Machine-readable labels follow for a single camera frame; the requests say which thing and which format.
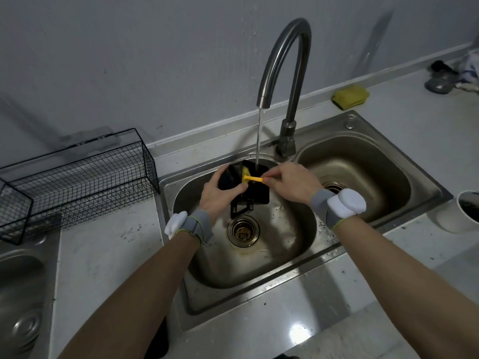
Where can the person's left thumb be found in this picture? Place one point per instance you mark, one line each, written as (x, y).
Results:
(235, 190)

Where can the person's left forearm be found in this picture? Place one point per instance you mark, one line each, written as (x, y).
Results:
(138, 295)

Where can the stainless steel double sink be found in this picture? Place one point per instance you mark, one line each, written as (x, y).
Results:
(299, 220)

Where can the person's left hand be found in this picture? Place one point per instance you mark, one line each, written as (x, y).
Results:
(212, 200)

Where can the person's right hand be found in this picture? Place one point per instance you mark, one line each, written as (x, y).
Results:
(295, 185)

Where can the steel gooseneck faucet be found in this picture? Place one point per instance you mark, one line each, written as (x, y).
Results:
(286, 89)

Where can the yellow green sponge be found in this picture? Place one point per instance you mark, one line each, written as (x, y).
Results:
(350, 96)

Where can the grey white wrist tracker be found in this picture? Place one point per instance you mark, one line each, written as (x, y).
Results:
(189, 226)
(342, 207)

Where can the white cup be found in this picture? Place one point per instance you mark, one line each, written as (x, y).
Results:
(458, 213)

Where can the yellow cleaning brush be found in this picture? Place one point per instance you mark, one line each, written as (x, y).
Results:
(251, 177)

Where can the person's right forearm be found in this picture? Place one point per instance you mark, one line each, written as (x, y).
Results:
(404, 284)

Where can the grey black scrubber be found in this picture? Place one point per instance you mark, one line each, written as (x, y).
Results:
(441, 79)

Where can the round sink drain strainer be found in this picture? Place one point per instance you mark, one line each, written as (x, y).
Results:
(243, 231)

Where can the grey white right wrist tracker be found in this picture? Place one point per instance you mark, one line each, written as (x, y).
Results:
(342, 207)

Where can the person's right thumb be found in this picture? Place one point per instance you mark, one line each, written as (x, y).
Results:
(270, 178)

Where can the grey white left wrist tracker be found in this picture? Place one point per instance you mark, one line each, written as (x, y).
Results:
(189, 226)

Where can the stainless steel basin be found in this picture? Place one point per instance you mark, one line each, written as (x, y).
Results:
(24, 299)

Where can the black plastic container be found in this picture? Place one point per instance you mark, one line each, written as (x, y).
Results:
(250, 188)

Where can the blue white cloth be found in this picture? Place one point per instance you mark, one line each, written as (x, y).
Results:
(469, 72)

